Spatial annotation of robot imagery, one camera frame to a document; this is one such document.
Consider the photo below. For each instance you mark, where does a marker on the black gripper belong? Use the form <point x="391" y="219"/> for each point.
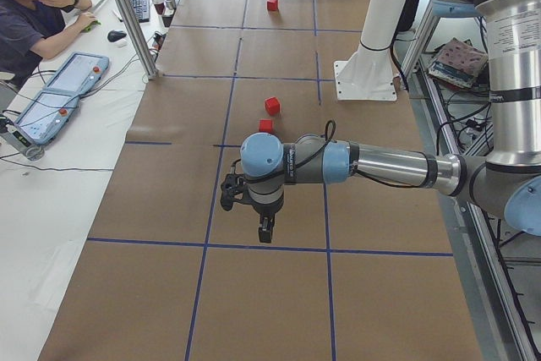
<point x="267" y="210"/>

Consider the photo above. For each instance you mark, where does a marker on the red cube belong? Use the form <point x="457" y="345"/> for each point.
<point x="266" y="126"/>

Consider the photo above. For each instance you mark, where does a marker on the red cube block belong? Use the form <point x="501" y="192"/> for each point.
<point x="272" y="5"/>
<point x="272" y="106"/>

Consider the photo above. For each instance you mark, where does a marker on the brown paper table cover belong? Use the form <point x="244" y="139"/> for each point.
<point x="231" y="228"/>

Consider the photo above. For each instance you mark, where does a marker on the upper blue teach pendant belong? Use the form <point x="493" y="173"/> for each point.
<point x="78" y="74"/>

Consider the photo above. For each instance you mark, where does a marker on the blue teach pendant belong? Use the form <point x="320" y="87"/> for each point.
<point x="44" y="118"/>
<point x="78" y="74"/>

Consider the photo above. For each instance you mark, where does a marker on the metal cup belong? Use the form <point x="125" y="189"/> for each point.
<point x="170" y="4"/>

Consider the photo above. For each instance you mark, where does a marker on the black computer mouse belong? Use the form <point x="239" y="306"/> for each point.
<point x="116" y="35"/>

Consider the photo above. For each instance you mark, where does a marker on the lower blue teach pendant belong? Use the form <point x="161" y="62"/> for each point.
<point x="44" y="118"/>

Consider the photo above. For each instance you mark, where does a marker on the stack of books and cloth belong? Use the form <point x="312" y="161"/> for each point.
<point x="458" y="63"/>

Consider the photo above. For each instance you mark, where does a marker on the black keyboard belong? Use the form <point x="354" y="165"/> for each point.
<point x="141" y="10"/>

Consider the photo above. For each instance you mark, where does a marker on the person in dark shirt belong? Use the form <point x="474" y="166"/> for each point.
<point x="34" y="30"/>

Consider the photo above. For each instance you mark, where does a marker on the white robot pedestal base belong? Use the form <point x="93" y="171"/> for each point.
<point x="368" y="74"/>

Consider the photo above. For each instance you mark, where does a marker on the aluminium side frame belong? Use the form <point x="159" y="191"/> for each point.
<point x="499" y="266"/>

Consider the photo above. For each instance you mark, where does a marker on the aluminium frame post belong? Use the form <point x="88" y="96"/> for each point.
<point x="136" y="35"/>

